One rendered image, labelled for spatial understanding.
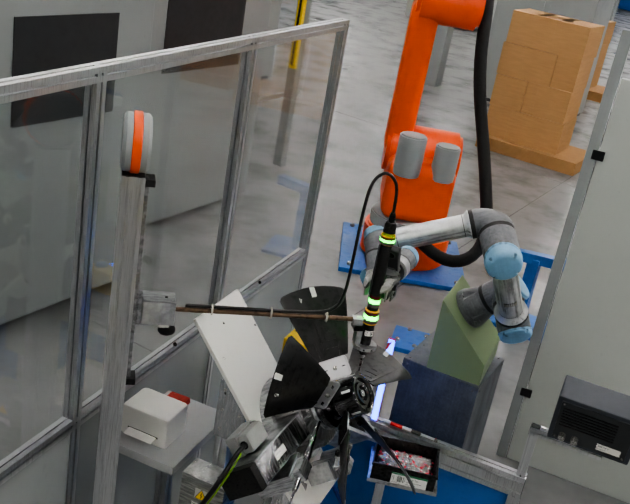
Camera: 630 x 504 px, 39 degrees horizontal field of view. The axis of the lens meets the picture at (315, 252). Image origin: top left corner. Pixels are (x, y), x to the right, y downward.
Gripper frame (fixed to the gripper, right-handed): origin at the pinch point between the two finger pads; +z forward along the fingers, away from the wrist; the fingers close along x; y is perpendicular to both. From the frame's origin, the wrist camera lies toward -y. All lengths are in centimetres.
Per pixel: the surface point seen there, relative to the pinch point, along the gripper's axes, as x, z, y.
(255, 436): 15, 35, 38
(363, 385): -4.3, 4.5, 29.6
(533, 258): -13, -343, 104
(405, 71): 113, -390, 13
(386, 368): -4.7, -18.6, 34.8
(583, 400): -64, -33, 30
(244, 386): 27.4, 18.2, 35.6
